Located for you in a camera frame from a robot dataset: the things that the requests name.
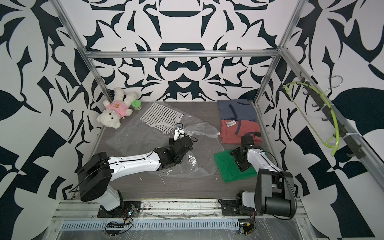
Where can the white slotted cable duct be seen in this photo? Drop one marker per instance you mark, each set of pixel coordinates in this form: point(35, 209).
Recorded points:
point(202, 224)

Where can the blue tank top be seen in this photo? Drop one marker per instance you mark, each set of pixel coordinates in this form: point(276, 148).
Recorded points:
point(237, 110)

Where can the striped white black garment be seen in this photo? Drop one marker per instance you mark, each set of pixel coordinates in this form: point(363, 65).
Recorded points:
point(162, 118)

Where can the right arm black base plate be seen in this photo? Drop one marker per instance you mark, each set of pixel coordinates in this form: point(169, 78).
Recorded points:
point(231, 207)

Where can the green garment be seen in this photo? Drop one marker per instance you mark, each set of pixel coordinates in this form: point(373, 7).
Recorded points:
point(229, 170)

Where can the metal wire hanger hook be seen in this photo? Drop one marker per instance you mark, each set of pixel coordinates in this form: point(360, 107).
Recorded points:
point(333, 85)

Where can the red tank top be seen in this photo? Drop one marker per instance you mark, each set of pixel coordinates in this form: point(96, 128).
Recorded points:
point(232, 131)

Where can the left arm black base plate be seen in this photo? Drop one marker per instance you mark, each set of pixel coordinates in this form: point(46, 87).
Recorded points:
point(128, 208)

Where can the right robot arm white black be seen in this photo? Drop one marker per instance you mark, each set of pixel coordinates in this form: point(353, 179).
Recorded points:
point(274, 193)

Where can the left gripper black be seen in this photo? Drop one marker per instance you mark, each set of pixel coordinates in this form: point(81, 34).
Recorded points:
point(171, 144)

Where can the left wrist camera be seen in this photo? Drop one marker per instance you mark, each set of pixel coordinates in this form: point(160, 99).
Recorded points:
point(178, 131)

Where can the white teddy bear pink shirt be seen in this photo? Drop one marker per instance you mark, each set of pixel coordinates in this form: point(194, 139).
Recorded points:
point(118, 109)

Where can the black wall hook rack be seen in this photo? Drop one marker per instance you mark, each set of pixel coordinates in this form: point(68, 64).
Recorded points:
point(356, 149)

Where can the green clothes hanger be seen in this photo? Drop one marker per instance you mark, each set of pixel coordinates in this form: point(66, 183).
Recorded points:
point(322, 104)

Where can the aluminium cage frame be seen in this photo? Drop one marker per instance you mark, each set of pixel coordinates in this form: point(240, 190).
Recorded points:
point(359, 70)

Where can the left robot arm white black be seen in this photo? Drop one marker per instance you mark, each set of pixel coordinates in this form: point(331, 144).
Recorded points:
point(95, 176)

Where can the clear plastic vacuum bag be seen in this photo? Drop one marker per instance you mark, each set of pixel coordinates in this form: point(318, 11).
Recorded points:
point(201, 121)

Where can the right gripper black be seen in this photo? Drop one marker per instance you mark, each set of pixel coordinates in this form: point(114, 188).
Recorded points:
point(235, 152)

